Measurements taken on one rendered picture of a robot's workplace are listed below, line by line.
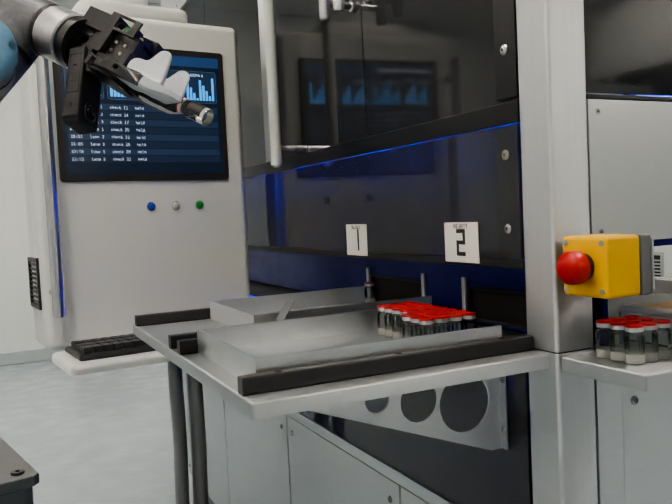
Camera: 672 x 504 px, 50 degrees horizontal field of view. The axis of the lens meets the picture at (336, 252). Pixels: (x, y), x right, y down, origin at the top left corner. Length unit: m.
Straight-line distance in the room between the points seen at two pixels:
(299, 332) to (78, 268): 0.72
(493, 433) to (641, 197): 0.38
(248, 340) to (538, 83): 0.54
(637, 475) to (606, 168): 0.42
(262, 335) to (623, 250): 0.52
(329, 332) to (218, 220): 0.74
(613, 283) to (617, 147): 0.22
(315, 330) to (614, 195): 0.47
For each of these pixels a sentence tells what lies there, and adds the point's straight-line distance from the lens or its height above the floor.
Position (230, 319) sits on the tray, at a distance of 1.29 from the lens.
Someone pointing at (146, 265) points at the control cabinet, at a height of 0.97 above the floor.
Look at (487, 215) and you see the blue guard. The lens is 1.03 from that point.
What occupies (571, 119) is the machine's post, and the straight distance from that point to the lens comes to 0.96.
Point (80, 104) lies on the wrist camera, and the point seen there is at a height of 1.23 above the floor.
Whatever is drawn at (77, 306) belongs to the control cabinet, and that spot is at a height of 0.89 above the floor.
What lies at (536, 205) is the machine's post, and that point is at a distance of 0.95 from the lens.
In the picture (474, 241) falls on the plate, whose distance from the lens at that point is 1.06.
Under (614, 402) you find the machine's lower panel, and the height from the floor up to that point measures 0.80.
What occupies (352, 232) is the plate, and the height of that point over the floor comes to 1.03.
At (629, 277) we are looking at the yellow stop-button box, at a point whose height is 0.98.
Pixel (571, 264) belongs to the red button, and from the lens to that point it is 0.86.
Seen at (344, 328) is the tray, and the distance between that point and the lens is 1.13.
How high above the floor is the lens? 1.07
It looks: 3 degrees down
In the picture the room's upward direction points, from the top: 3 degrees counter-clockwise
